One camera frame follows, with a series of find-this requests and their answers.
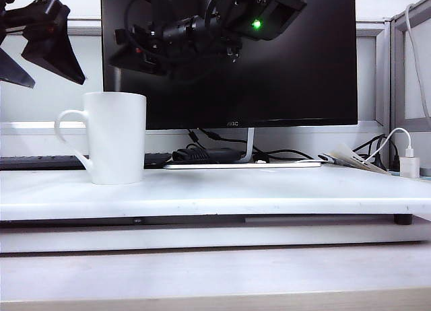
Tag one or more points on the white monitor stand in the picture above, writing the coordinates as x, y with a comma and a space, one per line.
250, 146

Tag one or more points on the white raised platform board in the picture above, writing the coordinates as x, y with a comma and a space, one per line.
235, 190

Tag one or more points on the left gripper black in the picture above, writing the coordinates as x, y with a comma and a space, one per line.
8, 19

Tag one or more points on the white ceramic mug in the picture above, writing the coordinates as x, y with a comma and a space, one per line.
114, 139

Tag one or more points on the white USB charger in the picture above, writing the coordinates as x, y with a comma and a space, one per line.
409, 167

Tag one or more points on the black power adapter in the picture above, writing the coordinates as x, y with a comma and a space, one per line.
202, 154

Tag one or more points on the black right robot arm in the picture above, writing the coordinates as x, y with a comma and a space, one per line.
269, 15

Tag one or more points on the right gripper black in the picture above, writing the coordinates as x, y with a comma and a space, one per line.
151, 38

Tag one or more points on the black AOC computer monitor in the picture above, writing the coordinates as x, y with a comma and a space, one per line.
286, 89

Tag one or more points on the black rubber foot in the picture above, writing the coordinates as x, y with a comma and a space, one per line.
402, 219

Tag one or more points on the grey framed side partition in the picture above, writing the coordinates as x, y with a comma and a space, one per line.
397, 89

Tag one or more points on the black keyboard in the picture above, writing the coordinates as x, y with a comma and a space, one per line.
33, 162

